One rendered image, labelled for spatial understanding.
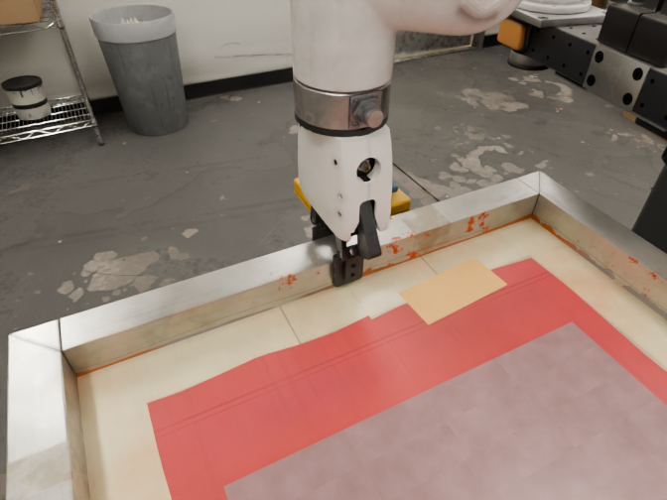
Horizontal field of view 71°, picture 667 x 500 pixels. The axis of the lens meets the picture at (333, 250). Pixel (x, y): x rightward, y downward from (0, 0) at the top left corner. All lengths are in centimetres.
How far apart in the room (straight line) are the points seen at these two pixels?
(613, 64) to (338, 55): 52
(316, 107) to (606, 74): 52
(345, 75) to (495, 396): 28
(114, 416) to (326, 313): 20
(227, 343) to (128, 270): 173
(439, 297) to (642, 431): 19
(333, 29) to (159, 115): 284
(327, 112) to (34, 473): 31
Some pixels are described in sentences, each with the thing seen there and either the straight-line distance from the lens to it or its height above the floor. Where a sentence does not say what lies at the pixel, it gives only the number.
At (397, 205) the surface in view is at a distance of 67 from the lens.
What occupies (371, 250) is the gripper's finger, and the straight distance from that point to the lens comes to 40.
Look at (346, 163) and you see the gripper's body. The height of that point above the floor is 115.
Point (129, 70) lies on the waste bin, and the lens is 306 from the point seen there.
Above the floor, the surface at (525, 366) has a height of 98.
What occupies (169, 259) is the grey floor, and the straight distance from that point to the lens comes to 215.
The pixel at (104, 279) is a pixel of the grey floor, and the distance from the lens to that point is 215.
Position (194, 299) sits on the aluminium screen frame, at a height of 103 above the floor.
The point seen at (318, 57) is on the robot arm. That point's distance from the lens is 34.
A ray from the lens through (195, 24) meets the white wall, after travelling 358.
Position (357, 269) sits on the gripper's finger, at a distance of 46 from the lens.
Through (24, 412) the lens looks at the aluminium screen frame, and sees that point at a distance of 41.
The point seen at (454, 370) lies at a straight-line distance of 43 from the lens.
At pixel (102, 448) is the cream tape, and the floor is 99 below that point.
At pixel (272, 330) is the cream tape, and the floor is 99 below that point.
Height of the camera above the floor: 132
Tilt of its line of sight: 40 degrees down
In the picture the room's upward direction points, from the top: straight up
